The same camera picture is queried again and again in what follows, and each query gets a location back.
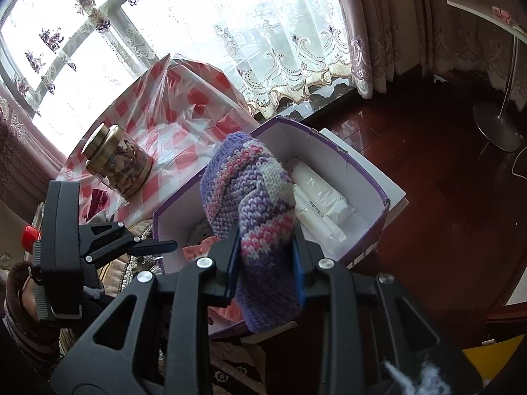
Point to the white rolled packet with print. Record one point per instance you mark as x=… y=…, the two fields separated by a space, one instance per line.
x=319 y=220

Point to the dark patterned cloth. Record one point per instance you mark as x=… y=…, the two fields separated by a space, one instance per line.
x=234 y=370

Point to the purple pink crochet pouch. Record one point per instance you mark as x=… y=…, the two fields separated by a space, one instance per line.
x=263 y=222

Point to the orange frilled cloth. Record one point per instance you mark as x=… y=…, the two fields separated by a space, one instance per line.
x=197 y=252

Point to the glass jar with gold lid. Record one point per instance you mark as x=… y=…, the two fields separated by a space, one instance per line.
x=123 y=168

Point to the white lacy cloth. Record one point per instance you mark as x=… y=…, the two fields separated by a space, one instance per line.
x=201 y=228

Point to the yellow cloth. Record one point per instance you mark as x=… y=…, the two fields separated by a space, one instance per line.
x=498 y=358

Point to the beige embroidered cushion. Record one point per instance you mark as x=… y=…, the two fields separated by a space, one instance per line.
x=117 y=270

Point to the mauve embroidered drape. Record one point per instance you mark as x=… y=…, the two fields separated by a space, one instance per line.
x=20 y=152
x=391 y=28

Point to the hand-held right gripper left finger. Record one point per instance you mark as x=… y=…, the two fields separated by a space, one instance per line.
x=230 y=271

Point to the person's left hand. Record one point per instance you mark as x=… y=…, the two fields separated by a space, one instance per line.
x=24 y=300

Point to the pink clip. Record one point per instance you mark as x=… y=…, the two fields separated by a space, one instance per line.
x=502 y=13

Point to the white yarn tuft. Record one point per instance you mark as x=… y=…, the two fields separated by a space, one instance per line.
x=416 y=378

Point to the plain white rolled packet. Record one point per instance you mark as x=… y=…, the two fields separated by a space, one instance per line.
x=323 y=189

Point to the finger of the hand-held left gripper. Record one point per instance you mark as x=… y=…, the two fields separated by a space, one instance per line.
x=156 y=247

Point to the red checkered plastic bag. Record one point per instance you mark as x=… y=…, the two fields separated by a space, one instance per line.
x=185 y=90

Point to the purple cardboard box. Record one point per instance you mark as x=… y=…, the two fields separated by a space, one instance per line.
x=329 y=160

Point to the dark red cloth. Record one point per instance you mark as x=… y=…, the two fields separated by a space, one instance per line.
x=96 y=205

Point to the white side table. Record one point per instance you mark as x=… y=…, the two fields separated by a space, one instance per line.
x=496 y=127

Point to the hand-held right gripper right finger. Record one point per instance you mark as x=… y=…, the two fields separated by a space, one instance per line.
x=304 y=271

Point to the white lace curtain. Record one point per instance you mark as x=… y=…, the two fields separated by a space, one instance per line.
x=267 y=49

